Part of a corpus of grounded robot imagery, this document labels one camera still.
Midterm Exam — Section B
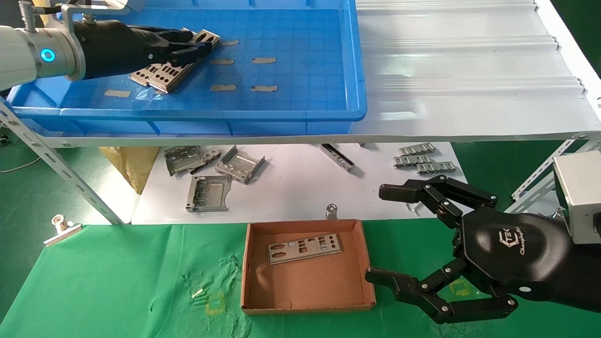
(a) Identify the grey stamped metal bracket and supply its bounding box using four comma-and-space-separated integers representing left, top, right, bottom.
164, 146, 207, 177

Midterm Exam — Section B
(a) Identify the ridged metal strip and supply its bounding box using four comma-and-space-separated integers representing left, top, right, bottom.
392, 155, 434, 169
398, 143, 436, 156
416, 161, 457, 176

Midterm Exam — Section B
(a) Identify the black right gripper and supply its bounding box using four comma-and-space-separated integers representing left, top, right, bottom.
365, 175, 601, 325

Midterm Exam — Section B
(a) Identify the small grey metal bracket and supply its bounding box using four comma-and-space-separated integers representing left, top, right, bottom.
190, 148, 222, 175

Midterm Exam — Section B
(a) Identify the green table cloth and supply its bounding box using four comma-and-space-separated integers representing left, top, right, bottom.
0, 220, 601, 338

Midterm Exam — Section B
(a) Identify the white paper sheet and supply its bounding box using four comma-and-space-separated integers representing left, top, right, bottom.
131, 143, 469, 225

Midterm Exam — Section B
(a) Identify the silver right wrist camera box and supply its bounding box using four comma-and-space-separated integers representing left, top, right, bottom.
553, 150, 601, 246

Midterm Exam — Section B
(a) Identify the blue plastic tray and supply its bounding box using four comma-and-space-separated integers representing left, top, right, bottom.
6, 0, 368, 137

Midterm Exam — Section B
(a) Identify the white floor cable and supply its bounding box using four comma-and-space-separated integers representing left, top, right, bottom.
0, 156, 42, 173

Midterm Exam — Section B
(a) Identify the white metal shelf board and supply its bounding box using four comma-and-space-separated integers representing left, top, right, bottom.
0, 0, 601, 150

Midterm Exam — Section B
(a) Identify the u-shaped metal bracket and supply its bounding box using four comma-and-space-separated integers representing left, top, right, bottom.
215, 145, 266, 185

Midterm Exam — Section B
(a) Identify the left arm cable with spring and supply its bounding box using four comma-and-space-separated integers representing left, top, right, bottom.
18, 0, 66, 32

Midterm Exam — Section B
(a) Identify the white slotted rack post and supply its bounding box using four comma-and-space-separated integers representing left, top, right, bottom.
0, 101, 126, 225
505, 135, 601, 215

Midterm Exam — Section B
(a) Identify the shallow brown cardboard box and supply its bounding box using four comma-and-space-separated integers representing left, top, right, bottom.
240, 219, 377, 315

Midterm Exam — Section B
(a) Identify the flat stamped metal plate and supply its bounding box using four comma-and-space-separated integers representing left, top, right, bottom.
186, 175, 232, 213

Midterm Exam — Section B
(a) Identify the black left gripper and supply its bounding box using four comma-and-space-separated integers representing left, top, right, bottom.
73, 20, 214, 80

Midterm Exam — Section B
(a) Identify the long narrow metal bracket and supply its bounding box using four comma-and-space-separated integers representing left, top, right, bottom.
320, 143, 355, 172

